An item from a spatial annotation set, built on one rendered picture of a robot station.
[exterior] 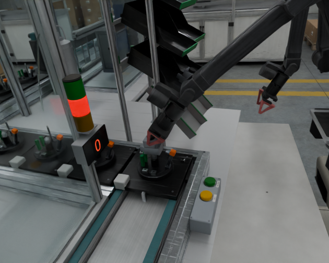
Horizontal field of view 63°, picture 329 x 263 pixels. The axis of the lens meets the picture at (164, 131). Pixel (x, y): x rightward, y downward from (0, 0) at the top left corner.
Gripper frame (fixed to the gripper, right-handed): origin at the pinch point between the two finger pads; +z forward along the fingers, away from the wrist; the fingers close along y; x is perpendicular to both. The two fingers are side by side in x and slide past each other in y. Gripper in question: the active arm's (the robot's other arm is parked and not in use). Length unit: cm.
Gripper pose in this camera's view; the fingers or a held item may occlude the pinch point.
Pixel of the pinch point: (151, 140)
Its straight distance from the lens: 98.3
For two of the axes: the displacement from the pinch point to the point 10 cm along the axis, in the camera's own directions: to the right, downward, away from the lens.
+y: -3.1, 5.4, -7.8
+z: -5.0, 6.1, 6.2
